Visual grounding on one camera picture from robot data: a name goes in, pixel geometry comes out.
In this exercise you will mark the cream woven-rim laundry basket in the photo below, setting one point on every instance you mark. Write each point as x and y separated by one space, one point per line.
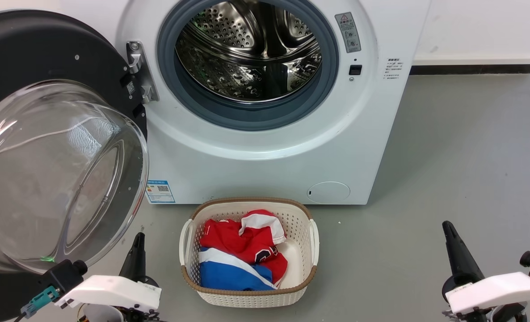
301 255

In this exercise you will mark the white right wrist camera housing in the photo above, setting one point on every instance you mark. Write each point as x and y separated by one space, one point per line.
497 290

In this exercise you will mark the black door latch socket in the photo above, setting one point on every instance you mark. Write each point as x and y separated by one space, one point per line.
355 69

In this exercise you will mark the round white filter cover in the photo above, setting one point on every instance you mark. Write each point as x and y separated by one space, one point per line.
329 192

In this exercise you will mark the blue and white garment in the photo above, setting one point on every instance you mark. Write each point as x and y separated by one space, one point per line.
225 273

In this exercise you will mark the black round washer door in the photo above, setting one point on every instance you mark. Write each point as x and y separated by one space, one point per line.
46 58

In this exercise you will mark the black left wrist camera block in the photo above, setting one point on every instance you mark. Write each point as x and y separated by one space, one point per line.
61 273

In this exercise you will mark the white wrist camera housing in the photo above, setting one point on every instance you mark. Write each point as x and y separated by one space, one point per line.
497 290
113 290

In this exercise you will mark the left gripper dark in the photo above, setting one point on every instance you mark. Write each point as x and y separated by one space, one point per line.
126 315

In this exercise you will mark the grey warning label sticker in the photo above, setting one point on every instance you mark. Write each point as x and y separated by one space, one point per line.
348 32

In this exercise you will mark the red and white garment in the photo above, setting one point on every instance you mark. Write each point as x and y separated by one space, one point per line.
229 239

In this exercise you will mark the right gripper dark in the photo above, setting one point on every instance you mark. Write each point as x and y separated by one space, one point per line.
493 315

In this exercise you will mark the blue energy label sticker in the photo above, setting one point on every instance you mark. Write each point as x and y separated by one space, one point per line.
160 191

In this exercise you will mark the white front-load washing machine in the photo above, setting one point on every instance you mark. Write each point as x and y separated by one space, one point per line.
256 165

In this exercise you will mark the stainless steel washer drum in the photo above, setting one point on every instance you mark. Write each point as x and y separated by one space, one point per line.
247 49

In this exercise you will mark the small printed text sticker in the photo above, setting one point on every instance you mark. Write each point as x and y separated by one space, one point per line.
393 68

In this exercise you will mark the silver door hinge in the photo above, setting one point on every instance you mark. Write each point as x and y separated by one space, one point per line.
140 71

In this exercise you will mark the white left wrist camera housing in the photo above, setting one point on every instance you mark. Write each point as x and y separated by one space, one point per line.
113 290

